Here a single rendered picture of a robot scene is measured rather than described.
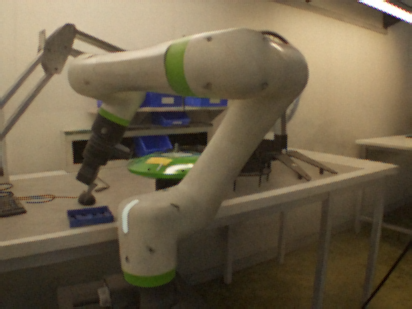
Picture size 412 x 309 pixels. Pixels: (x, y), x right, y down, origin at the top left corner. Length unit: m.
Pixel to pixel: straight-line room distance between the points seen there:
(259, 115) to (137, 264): 0.41
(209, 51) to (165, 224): 0.37
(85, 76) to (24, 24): 1.10
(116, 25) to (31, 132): 0.74
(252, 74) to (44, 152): 1.47
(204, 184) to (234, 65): 0.35
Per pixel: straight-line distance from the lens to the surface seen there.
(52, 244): 0.95
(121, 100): 0.90
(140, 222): 0.71
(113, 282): 0.81
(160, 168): 0.96
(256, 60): 0.53
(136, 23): 2.02
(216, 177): 0.78
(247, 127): 0.72
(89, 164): 0.97
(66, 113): 1.87
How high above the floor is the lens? 1.26
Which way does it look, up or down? 9 degrees down
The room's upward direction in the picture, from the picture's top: straight up
